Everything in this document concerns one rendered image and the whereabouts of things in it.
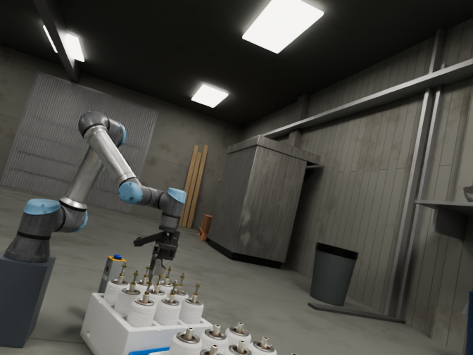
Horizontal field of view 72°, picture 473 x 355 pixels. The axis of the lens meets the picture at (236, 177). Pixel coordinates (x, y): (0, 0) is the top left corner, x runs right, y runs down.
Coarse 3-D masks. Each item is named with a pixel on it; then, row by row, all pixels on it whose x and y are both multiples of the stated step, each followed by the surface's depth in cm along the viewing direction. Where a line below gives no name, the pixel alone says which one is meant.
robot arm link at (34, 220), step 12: (36, 204) 125; (48, 204) 127; (60, 204) 133; (24, 216) 124; (36, 216) 124; (48, 216) 126; (60, 216) 132; (24, 228) 123; (36, 228) 124; (48, 228) 127; (60, 228) 134
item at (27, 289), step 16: (0, 256) 120; (0, 272) 117; (16, 272) 119; (32, 272) 120; (48, 272) 128; (0, 288) 117; (16, 288) 119; (32, 288) 120; (0, 304) 117; (16, 304) 118; (32, 304) 120; (0, 320) 117; (16, 320) 118; (32, 320) 124; (0, 336) 117; (16, 336) 118
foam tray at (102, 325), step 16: (96, 304) 135; (112, 304) 133; (96, 320) 131; (112, 320) 123; (96, 336) 128; (112, 336) 120; (128, 336) 113; (144, 336) 117; (160, 336) 121; (96, 352) 125; (112, 352) 117; (128, 352) 113
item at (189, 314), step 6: (186, 306) 136; (192, 306) 135; (198, 306) 136; (180, 312) 137; (186, 312) 135; (192, 312) 135; (198, 312) 136; (180, 318) 136; (186, 318) 135; (192, 318) 135; (198, 318) 137
